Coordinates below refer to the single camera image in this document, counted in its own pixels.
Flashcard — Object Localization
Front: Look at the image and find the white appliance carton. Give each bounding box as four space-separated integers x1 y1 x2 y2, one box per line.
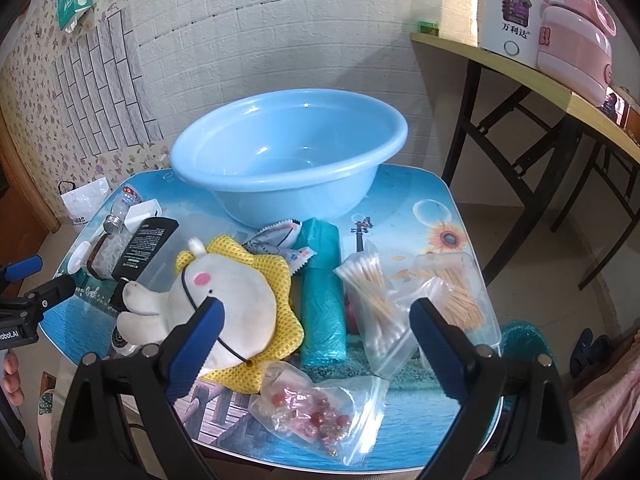
477 0 557 68

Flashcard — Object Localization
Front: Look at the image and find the glass jar with metal cap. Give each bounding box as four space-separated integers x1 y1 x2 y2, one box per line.
86 214 132 280

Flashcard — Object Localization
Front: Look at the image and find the dark blue slipper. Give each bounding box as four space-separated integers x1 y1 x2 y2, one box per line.
570 327 596 377
591 334 614 367

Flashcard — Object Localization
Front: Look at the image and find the black cosmetic tube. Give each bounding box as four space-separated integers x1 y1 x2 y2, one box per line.
110 216 181 311

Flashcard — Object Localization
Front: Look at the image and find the wooden folding table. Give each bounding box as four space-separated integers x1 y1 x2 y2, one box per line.
410 30 640 291

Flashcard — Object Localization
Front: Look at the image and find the printed scenery desktop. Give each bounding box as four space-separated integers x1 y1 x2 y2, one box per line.
37 165 503 468

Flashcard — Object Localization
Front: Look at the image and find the white charger plug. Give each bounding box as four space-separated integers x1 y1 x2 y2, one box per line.
122 200 163 231

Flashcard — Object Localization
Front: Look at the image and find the pink blanket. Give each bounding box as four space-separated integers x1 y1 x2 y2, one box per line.
567 330 640 480

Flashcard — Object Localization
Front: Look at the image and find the light blue plastic basin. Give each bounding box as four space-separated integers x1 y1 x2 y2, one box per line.
170 90 408 228

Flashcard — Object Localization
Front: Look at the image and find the person's left hand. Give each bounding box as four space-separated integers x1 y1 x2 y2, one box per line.
0 352 26 408

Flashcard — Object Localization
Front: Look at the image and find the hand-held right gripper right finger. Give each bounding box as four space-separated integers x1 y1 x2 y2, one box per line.
409 297 581 480

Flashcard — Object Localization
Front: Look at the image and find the zip bag of red beads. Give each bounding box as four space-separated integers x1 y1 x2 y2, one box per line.
248 362 391 466

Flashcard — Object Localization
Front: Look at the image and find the white and dark snack packet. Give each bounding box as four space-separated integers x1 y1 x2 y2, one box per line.
244 219 304 257

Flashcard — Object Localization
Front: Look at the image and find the clear plastic bottle red label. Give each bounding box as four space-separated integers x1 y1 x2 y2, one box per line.
109 185 146 222

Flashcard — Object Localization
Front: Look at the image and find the teal trash bag roll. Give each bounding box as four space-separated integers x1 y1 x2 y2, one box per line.
292 217 348 367

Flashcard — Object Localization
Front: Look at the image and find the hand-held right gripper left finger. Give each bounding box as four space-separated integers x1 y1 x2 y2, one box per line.
52 297 226 480

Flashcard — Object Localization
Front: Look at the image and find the white plastic shopping bag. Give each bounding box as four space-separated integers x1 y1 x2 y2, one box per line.
59 176 111 233

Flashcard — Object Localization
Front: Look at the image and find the pink rice cooker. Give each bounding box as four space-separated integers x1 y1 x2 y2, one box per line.
537 0 619 107

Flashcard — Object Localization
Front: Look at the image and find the white plush toy yellow mesh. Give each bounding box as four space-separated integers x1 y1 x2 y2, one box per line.
116 235 306 393

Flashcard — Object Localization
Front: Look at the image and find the cotton swab zip bag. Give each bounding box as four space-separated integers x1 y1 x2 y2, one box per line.
332 240 426 381

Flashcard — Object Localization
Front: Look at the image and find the clear toothpick box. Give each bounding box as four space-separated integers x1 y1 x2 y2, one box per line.
406 252 501 351

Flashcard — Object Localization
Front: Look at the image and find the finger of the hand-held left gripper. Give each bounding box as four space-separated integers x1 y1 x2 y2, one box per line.
0 272 77 313
0 255 43 286

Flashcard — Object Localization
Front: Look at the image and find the white and blue snack packet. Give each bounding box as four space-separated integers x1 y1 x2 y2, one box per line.
287 247 317 276

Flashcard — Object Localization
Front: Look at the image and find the teal trash bin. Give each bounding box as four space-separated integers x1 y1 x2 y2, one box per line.
500 321 553 376

